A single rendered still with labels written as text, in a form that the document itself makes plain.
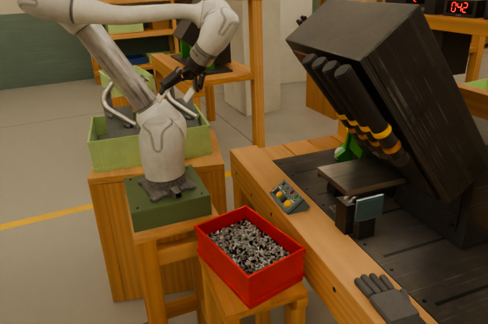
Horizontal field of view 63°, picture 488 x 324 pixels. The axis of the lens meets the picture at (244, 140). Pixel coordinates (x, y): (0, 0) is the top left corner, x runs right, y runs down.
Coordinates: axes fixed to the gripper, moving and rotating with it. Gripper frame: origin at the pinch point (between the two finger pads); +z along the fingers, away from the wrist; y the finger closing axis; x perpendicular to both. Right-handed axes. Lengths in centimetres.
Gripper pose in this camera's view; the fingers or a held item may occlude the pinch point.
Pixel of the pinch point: (173, 99)
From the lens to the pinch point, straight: 158.3
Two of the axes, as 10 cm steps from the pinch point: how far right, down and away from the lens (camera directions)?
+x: 5.2, 7.7, -3.7
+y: -6.4, 0.6, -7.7
